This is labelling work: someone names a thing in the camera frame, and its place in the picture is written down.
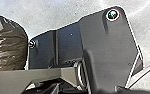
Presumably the thin pale robot cable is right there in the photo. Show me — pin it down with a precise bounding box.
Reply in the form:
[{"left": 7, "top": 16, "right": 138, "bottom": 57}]
[{"left": 126, "top": 56, "right": 150, "bottom": 90}]

